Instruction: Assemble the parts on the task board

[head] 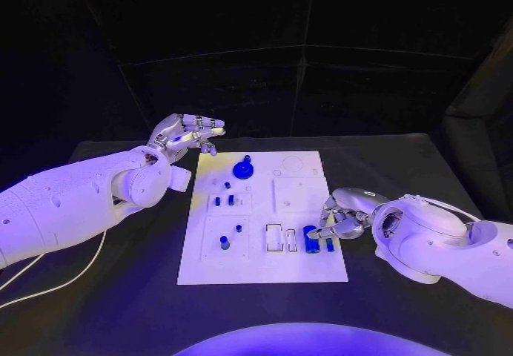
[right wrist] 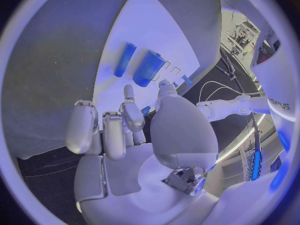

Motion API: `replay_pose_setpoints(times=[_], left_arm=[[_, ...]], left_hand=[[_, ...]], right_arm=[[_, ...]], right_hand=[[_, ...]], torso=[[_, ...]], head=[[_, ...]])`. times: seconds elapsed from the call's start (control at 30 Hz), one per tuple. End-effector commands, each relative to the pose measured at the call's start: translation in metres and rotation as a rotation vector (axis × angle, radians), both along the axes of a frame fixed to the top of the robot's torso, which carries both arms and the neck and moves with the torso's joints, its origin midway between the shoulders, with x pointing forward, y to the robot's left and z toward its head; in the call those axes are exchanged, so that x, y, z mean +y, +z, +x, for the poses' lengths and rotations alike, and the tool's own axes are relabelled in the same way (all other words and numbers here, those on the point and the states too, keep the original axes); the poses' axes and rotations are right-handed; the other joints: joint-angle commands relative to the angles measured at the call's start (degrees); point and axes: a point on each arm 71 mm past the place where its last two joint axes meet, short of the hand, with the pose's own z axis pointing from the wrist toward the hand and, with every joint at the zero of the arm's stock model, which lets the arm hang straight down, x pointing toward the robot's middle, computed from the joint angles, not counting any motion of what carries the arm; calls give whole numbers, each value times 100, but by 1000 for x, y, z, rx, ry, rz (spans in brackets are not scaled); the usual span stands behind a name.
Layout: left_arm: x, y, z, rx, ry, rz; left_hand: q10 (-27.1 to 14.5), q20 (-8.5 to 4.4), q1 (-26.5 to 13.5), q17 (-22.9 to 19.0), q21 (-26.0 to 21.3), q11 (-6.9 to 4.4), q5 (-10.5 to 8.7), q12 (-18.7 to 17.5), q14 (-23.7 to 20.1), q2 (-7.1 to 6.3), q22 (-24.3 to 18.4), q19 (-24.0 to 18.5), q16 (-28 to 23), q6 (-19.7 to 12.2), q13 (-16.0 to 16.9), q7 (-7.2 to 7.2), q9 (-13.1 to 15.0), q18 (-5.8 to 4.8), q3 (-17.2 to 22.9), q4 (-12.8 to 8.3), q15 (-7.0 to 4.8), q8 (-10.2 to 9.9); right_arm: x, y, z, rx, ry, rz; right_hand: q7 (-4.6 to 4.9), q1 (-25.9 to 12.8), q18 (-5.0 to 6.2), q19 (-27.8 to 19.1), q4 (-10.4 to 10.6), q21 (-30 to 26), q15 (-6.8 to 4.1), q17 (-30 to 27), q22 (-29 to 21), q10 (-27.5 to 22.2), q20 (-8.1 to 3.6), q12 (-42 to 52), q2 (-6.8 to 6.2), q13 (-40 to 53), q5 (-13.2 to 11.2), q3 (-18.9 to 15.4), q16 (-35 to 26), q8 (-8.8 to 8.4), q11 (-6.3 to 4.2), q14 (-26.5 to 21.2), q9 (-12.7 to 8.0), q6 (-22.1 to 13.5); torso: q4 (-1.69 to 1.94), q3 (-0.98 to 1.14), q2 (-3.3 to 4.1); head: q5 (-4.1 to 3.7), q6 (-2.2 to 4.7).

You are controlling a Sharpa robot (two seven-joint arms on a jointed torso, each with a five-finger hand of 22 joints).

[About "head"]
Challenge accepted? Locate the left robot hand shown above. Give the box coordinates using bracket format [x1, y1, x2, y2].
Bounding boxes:
[145, 113, 226, 165]

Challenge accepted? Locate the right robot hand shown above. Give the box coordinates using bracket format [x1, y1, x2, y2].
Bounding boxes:
[305, 187, 391, 240]

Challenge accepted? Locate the large blue cylinder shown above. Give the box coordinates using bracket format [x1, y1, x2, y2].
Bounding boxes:
[302, 225, 321, 254]

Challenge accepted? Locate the white task board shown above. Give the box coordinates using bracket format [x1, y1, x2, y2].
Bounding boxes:
[175, 151, 350, 286]

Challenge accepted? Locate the blue gear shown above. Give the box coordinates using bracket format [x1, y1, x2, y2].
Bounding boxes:
[232, 161, 255, 179]

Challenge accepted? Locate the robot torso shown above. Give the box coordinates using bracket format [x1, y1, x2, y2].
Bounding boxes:
[171, 322, 453, 356]

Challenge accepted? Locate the white cable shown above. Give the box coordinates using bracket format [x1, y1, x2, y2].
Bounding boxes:
[0, 253, 43, 290]
[0, 230, 109, 309]

